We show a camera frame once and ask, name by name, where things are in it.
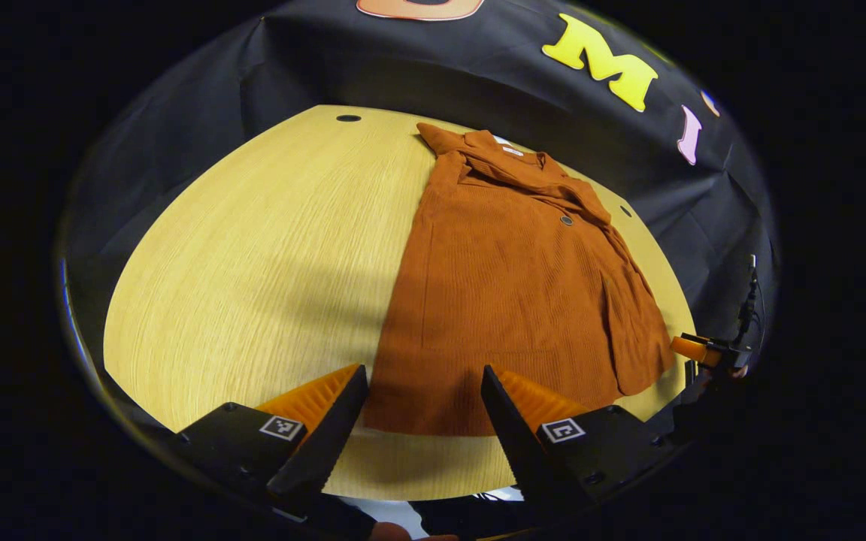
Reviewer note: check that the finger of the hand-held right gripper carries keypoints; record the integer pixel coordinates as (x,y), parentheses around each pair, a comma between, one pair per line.
(688,349)

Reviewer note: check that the black backdrop cloth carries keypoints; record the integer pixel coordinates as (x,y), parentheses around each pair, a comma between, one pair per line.
(328,68)

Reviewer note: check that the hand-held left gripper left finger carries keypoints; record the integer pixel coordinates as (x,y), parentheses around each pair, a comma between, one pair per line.
(324,451)

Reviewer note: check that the person's white and black clothing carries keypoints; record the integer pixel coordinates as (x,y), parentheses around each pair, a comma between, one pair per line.
(388,515)

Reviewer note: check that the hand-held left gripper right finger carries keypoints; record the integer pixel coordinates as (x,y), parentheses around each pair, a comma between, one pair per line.
(519,451)

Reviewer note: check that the orange button-up shirt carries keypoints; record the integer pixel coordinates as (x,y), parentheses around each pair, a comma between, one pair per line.
(508,300)

